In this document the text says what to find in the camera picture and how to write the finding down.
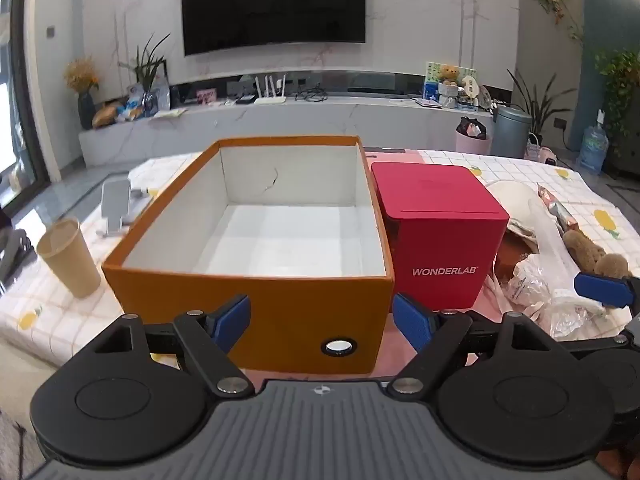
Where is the dark green potted plant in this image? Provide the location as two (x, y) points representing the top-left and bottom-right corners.
(506, 69), (576, 147)

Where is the long-leaf potted plant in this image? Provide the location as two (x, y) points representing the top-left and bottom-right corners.
(119, 34), (172, 113)

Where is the orange cardboard box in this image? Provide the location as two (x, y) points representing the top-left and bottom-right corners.
(101, 135), (396, 376)

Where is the dried yellow flowers vase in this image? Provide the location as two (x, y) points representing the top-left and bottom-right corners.
(64, 57), (101, 131)

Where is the black television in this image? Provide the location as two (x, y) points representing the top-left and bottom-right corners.
(181, 0), (367, 57)

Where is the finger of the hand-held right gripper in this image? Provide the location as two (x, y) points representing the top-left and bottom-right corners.
(574, 272), (640, 309)
(619, 310), (640, 350)

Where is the pink trash bin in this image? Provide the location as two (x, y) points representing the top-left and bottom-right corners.
(454, 116), (493, 153)

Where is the snack bags pile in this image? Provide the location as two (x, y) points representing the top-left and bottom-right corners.
(92, 85), (161, 128)

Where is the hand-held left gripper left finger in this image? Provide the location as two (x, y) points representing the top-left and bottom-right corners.
(90, 294), (253, 396)

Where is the grey phone stand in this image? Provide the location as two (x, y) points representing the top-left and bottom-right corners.
(96, 176), (152, 238)

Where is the white marble television console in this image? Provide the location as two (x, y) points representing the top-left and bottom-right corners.
(79, 91), (496, 168)

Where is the leafy trailing plant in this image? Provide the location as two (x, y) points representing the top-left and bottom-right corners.
(595, 49), (640, 158)

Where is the snack packet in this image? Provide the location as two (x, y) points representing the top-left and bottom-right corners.
(536, 182), (581, 233)

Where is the brown plush toy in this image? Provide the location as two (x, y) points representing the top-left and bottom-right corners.
(562, 230), (631, 281)

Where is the hanging vine plant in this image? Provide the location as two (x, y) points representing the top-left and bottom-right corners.
(529, 0), (585, 43)

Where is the brown paper cup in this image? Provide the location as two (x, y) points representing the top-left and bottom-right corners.
(36, 218), (102, 298)

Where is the blue water jug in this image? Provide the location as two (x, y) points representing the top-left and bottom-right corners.
(580, 110), (610, 175)

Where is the white router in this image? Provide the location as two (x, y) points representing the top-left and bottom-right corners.
(254, 75), (288, 106)

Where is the teddy bear ornament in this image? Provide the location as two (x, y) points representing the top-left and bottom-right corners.
(437, 64), (461, 110)

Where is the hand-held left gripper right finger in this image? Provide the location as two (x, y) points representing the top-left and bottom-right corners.
(390, 294), (558, 396)

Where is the red box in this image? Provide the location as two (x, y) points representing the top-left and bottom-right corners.
(370, 161), (510, 311)

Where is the grey trash can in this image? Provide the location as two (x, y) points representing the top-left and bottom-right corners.
(491, 106), (533, 157)

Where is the white plastic bag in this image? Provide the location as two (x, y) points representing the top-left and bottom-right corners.
(507, 200), (608, 338)

